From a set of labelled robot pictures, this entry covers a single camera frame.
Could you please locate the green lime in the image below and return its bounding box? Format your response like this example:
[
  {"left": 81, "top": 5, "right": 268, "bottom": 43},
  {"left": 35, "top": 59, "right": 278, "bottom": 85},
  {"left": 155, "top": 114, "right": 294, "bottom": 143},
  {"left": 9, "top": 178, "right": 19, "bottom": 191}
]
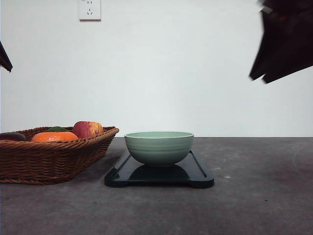
[{"left": 47, "top": 126, "right": 68, "bottom": 132}]

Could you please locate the orange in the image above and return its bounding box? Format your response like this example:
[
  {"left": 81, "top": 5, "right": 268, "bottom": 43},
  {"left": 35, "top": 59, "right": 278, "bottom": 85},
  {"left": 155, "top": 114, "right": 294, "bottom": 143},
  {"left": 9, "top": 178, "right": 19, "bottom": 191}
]
[{"left": 31, "top": 132, "right": 79, "bottom": 142}]

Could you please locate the dark purple plum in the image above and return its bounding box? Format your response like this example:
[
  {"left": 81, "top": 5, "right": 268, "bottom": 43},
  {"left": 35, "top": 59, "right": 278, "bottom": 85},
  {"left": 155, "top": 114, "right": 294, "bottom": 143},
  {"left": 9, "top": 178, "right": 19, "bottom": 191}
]
[{"left": 0, "top": 132, "right": 26, "bottom": 141}]

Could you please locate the light green bowl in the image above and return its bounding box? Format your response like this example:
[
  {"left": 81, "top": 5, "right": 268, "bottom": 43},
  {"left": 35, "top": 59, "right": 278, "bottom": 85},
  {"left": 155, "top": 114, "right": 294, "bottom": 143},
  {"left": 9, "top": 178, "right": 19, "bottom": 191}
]
[{"left": 124, "top": 131, "right": 194, "bottom": 165}]

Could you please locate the white wall socket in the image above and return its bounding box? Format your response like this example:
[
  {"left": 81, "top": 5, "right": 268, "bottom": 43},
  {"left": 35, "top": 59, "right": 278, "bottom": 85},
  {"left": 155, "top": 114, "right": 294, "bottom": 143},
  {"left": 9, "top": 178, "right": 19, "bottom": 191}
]
[{"left": 78, "top": 0, "right": 102, "bottom": 24}]

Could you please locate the brown wicker basket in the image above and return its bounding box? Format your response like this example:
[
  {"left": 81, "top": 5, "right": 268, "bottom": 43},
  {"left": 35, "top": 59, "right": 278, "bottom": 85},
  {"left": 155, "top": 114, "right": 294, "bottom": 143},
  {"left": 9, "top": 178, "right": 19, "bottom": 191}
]
[{"left": 0, "top": 121, "right": 119, "bottom": 185}]

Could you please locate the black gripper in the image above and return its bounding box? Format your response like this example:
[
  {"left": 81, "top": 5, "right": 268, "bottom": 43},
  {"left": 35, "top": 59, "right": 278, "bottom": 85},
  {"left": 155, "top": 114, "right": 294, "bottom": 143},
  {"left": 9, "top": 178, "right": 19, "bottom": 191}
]
[{"left": 250, "top": 0, "right": 313, "bottom": 84}]

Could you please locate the red apple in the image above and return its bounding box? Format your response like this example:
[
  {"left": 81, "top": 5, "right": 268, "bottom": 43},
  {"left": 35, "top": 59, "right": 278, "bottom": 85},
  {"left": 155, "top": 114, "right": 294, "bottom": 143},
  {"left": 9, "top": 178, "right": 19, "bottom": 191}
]
[{"left": 73, "top": 121, "right": 103, "bottom": 138}]

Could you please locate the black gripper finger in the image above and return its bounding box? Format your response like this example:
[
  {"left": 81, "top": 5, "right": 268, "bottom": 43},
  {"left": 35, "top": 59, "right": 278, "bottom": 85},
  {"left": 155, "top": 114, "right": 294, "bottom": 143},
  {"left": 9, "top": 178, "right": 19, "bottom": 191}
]
[{"left": 0, "top": 41, "right": 13, "bottom": 73}]

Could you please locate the dark green tray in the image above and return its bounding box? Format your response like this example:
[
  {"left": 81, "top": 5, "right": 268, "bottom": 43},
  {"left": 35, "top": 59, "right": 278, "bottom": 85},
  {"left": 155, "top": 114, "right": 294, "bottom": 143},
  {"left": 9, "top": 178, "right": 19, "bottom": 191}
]
[{"left": 104, "top": 150, "right": 215, "bottom": 188}]

